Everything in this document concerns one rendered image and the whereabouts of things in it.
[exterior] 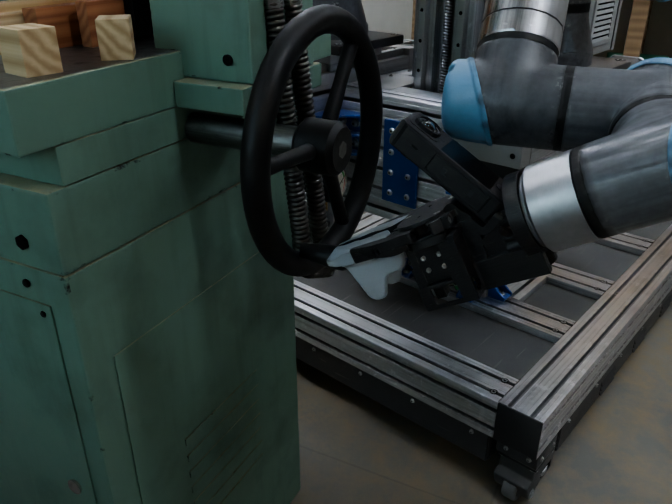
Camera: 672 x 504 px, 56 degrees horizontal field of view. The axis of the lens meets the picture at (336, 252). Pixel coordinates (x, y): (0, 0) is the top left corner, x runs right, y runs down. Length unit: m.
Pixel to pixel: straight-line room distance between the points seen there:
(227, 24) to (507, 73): 0.30
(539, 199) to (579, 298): 1.19
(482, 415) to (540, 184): 0.84
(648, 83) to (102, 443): 0.67
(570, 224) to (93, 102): 0.46
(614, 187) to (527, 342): 1.01
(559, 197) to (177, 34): 0.46
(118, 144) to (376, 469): 0.95
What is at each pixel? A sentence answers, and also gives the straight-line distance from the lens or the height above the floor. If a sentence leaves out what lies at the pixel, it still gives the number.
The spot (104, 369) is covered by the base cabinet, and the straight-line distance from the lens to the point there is 0.77.
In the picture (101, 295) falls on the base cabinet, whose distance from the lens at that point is 0.73.
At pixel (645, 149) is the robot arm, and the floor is 0.88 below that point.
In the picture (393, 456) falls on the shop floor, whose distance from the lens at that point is 1.46.
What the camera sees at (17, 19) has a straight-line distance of 0.82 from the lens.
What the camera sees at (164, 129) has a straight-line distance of 0.76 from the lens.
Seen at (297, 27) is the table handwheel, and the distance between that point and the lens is 0.62.
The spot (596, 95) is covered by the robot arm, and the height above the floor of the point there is 0.90.
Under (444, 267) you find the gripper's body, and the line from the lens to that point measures 0.56.
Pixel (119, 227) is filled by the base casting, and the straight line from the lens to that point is 0.73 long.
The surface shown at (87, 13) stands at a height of 0.94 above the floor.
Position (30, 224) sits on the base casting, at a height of 0.76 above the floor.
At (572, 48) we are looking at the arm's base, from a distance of 1.16.
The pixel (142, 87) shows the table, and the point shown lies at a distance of 0.73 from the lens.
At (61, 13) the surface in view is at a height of 0.94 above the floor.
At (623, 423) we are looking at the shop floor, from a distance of 1.67.
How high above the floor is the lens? 1.02
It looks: 27 degrees down
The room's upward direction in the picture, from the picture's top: straight up
